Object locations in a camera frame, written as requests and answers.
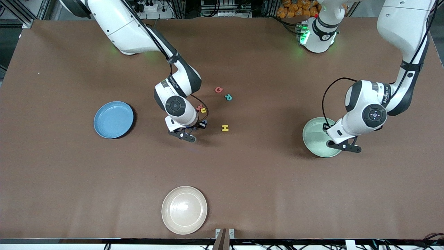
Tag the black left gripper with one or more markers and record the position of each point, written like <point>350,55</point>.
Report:
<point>326,127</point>

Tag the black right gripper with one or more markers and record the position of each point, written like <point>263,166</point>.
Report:
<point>200,125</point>

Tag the yellow capital letter H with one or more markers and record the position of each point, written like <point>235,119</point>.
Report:
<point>225,128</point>

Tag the teal capital letter R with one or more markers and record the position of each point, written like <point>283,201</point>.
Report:
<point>228,97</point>

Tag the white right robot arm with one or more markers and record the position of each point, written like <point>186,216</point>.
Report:
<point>121,24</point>

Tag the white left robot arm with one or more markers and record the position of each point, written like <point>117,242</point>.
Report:
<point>402,21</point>

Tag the pale green plate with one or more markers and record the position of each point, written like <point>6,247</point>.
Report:
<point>314,139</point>

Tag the red capital letter Q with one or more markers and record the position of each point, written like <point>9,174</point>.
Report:
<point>218,90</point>

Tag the beige plate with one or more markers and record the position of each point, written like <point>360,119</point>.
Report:
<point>184,210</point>

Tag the blue plate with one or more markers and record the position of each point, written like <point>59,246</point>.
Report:
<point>113,119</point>

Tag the black equipment rack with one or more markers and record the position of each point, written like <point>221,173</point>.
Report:
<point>225,7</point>

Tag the bag of orange items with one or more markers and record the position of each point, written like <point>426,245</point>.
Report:
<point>295,8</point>

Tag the white power strip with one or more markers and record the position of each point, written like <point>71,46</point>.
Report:
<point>156,8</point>

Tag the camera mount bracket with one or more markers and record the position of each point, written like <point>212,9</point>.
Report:
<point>223,239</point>

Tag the aluminium frame post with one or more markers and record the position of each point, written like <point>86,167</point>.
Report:
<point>44,8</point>

